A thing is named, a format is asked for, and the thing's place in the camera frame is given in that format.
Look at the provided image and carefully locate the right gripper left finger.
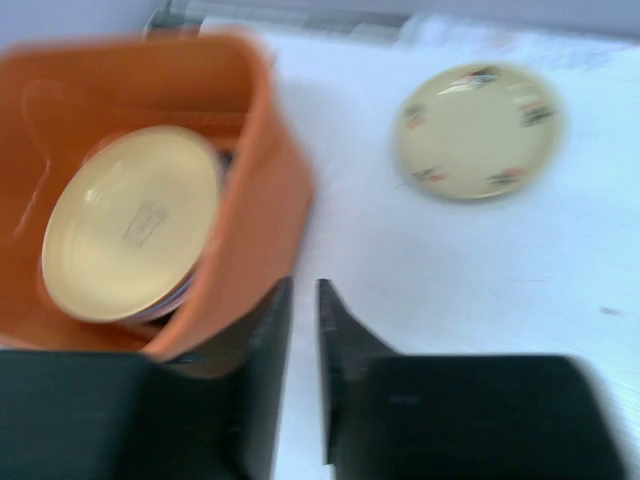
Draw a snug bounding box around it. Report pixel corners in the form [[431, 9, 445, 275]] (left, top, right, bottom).
[[1, 277, 294, 479]]

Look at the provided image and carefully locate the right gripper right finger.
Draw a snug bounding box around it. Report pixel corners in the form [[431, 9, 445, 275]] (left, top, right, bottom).
[[317, 279, 630, 479]]

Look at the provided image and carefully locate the yellow round plate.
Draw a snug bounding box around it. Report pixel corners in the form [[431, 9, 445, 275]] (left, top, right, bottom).
[[41, 126, 223, 324]]

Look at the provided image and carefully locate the small beige floral plate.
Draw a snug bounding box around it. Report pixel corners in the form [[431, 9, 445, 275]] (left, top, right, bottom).
[[393, 62, 565, 201]]

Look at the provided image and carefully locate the orange plastic bin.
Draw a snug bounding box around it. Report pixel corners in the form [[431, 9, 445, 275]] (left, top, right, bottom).
[[1, 29, 314, 360]]

